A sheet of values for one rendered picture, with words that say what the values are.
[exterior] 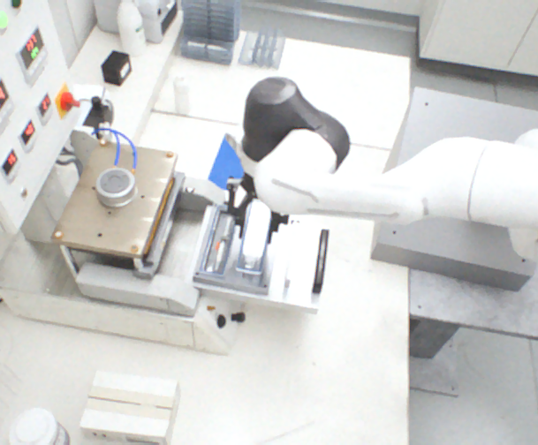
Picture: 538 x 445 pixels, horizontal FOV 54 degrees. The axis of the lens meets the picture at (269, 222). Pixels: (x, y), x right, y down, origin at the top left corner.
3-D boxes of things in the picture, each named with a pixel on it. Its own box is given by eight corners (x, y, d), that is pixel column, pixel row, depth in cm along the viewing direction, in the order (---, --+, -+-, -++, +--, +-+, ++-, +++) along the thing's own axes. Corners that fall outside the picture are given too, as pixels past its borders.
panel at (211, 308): (231, 349, 128) (197, 313, 115) (253, 246, 145) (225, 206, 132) (238, 349, 127) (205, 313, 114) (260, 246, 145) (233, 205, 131)
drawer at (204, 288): (185, 292, 116) (182, 275, 110) (208, 214, 129) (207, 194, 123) (315, 316, 115) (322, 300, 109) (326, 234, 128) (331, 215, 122)
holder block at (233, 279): (193, 282, 114) (192, 275, 112) (213, 208, 125) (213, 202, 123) (268, 295, 113) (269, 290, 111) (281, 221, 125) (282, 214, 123)
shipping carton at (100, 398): (85, 436, 115) (75, 426, 107) (105, 379, 122) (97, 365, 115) (168, 452, 114) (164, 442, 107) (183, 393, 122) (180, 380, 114)
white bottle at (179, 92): (193, 113, 174) (190, 79, 162) (178, 116, 173) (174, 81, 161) (188, 102, 177) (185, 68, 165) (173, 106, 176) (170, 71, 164)
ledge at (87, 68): (18, 171, 155) (14, 162, 151) (112, 10, 203) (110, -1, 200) (118, 189, 154) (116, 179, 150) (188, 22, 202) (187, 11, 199)
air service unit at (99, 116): (85, 169, 129) (71, 125, 117) (105, 128, 137) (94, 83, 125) (106, 173, 129) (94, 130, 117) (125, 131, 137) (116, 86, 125)
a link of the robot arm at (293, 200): (497, 123, 69) (299, 95, 86) (444, 215, 59) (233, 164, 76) (493, 186, 76) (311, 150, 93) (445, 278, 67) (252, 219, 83)
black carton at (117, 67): (103, 82, 173) (100, 65, 167) (116, 66, 178) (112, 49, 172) (120, 86, 172) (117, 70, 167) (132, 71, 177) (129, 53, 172)
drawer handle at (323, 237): (311, 292, 114) (314, 283, 111) (318, 236, 123) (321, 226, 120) (320, 294, 114) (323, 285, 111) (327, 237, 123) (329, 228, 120)
